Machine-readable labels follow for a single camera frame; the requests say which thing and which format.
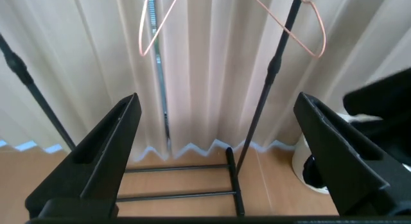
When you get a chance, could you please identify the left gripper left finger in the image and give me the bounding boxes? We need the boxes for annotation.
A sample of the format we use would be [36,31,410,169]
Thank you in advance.
[24,92,143,218]

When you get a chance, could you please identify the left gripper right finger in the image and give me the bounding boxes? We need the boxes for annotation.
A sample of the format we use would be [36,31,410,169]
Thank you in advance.
[293,91,411,217]

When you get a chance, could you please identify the black shorts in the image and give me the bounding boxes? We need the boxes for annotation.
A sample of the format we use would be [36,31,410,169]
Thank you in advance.
[342,68,411,167]

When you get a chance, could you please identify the black clothes rack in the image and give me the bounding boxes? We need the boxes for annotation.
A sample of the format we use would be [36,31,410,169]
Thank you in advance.
[0,0,304,218]

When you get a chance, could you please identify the pink clothes hanger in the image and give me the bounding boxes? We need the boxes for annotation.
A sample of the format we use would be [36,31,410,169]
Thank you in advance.
[247,0,328,60]
[138,0,182,57]

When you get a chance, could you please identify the black garment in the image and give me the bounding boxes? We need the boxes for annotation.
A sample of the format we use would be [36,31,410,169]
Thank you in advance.
[302,155,326,188]

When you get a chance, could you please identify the beige curtain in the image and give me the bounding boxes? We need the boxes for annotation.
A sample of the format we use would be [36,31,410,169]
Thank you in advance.
[0,0,411,162]

